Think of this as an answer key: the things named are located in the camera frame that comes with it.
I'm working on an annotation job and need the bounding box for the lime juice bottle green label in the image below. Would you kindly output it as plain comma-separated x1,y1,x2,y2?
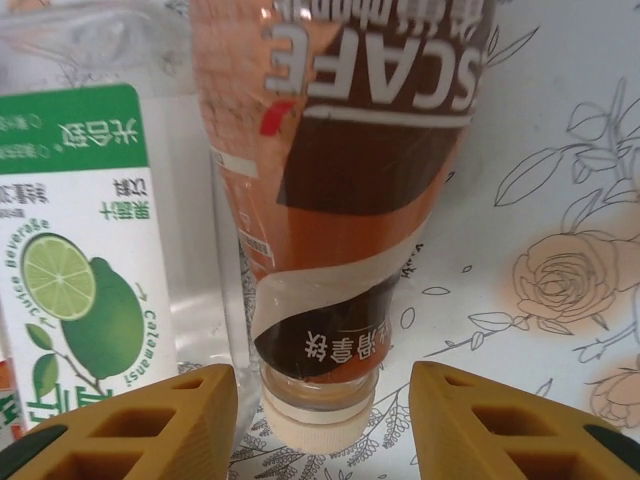
0,9,236,431

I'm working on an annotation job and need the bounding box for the Nescafe coffee bottle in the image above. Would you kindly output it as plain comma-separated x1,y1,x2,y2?
192,0,496,454

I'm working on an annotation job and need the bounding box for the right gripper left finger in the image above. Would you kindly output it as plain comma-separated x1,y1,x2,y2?
27,363,236,480

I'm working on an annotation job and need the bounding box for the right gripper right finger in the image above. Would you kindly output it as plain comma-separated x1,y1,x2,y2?
408,360,640,480

